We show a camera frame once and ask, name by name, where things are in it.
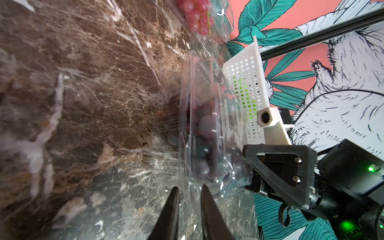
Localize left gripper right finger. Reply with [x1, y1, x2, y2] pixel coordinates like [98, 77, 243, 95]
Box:
[201, 185, 234, 240]

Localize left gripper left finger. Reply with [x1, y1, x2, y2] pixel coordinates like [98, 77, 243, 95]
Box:
[148, 187, 180, 240]

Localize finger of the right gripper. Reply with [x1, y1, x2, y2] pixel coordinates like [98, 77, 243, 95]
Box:
[243, 145, 318, 210]

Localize green grape bunch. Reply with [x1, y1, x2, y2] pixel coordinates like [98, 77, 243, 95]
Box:
[233, 78, 258, 121]

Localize white plastic perforated basket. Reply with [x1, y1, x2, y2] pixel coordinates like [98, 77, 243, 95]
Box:
[222, 37, 270, 145]

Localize clear plastic clamshell container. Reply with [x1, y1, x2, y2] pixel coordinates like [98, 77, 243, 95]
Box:
[173, 0, 234, 42]

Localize red grape bunch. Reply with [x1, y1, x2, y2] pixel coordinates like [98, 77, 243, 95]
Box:
[177, 0, 213, 37]

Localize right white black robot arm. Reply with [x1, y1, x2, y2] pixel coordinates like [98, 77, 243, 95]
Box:
[243, 140, 384, 240]

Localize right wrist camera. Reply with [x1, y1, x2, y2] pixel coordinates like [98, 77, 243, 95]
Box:
[257, 107, 295, 145]

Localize right black frame post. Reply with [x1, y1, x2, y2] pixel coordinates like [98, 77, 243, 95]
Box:
[261, 8, 384, 61]

